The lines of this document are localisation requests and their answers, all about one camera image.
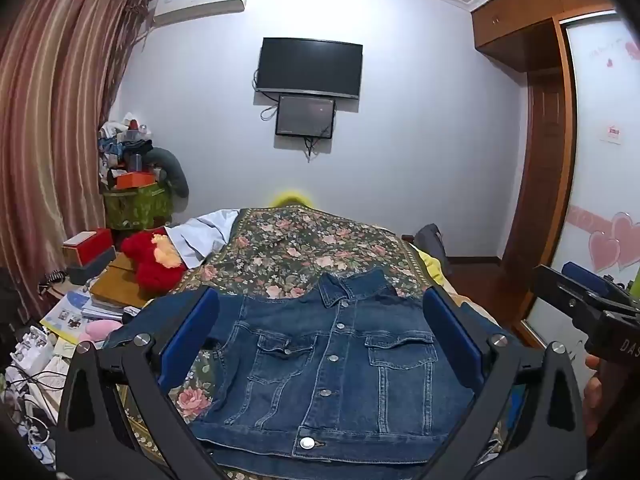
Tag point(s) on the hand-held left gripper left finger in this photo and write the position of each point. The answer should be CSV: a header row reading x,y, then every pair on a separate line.
x,y
187,340

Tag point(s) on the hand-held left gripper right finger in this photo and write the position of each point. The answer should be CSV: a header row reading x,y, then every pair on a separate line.
x,y
452,340

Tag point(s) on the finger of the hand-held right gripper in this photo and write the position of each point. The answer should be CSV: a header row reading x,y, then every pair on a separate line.
x,y
565,292
590,277

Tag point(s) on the blue denim jacket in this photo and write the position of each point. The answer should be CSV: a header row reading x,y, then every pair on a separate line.
x,y
310,385

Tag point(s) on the pile of clothes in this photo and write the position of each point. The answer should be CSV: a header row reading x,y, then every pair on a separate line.
x,y
120,145

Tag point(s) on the person's right hand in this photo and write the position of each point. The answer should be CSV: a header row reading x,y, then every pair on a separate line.
x,y
593,395

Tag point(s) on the red plush toy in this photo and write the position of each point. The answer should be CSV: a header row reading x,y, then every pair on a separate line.
x,y
142,265

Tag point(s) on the pink soft object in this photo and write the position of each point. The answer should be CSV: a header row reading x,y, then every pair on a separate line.
x,y
100,330

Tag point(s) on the brown cardboard box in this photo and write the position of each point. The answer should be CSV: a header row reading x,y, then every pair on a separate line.
x,y
117,280

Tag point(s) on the white sliding door with hearts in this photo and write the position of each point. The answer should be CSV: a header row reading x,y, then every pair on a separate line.
x,y
590,185

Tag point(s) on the white cloth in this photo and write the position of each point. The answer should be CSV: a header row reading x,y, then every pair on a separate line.
x,y
200,240

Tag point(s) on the grey bag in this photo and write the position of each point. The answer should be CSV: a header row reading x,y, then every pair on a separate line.
x,y
430,240

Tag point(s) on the grey box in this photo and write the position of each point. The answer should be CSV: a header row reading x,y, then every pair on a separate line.
x,y
92,270

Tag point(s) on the stack of magazines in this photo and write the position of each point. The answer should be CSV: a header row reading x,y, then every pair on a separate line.
x,y
70,315

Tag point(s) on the wooden door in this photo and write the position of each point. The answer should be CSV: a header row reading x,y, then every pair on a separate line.
x,y
545,160

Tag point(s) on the red box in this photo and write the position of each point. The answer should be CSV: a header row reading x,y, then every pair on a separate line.
x,y
95,245

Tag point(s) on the green box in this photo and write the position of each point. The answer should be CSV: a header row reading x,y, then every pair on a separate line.
x,y
135,207

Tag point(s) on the red label sticker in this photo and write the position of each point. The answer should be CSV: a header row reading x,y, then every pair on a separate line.
x,y
613,133

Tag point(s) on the black ribbed object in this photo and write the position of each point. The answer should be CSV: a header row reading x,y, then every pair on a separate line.
x,y
54,279

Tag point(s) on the floral blanket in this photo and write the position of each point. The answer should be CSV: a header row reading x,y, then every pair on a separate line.
x,y
300,240

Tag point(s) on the orange box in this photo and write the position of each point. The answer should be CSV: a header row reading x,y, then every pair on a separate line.
x,y
135,180

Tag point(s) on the yellow fuzzy object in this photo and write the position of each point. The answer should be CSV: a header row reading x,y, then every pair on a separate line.
x,y
292,200

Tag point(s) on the dark cloth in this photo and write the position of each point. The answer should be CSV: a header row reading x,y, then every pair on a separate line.
x,y
12,310

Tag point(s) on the small black monitor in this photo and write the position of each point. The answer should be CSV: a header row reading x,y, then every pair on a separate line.
x,y
305,116

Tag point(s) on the striped brown curtain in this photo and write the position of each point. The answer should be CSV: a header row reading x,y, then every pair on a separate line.
x,y
50,110

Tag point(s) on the wooden wardrobe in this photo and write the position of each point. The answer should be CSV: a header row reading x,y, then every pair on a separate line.
x,y
525,5

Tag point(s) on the white air conditioner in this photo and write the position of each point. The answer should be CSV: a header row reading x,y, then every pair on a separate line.
x,y
200,2

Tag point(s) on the black wall television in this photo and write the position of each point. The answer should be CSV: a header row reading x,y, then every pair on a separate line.
x,y
310,67

